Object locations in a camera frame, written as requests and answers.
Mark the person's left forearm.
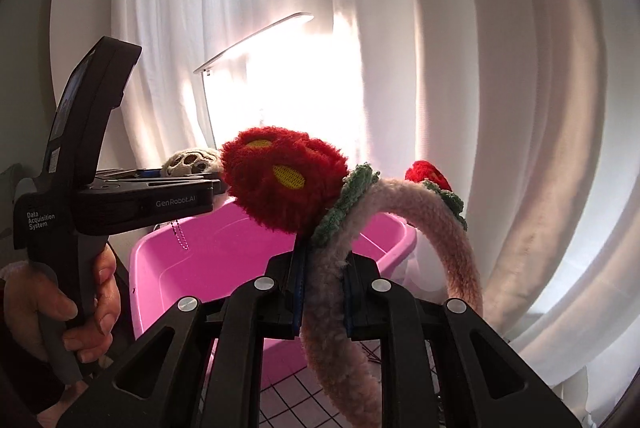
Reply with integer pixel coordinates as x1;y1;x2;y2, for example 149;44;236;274
0;288;68;416

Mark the pink plastic bin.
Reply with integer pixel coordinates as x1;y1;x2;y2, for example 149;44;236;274
129;198;418;371

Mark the cream curtain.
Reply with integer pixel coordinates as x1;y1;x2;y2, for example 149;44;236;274
410;0;640;389

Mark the white grid tablecloth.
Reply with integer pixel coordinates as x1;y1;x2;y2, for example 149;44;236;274
257;345;443;428

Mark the person's left hand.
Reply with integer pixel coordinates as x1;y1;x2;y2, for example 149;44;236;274
4;243;122;364

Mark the pink fuzzy red-flower headband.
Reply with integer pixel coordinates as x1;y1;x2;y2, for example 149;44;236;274
220;126;485;428

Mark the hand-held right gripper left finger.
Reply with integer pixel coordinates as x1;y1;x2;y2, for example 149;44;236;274
57;250;307;428

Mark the beige plush paw keychain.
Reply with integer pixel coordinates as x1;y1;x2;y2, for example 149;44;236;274
161;148;224;252

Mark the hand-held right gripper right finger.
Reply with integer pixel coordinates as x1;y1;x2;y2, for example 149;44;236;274
344;257;583;428

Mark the thin sheer white curtain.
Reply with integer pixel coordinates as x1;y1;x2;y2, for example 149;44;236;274
112;0;476;219

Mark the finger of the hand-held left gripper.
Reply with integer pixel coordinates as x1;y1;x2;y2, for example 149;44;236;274
96;168;167;181
91;177;224;195

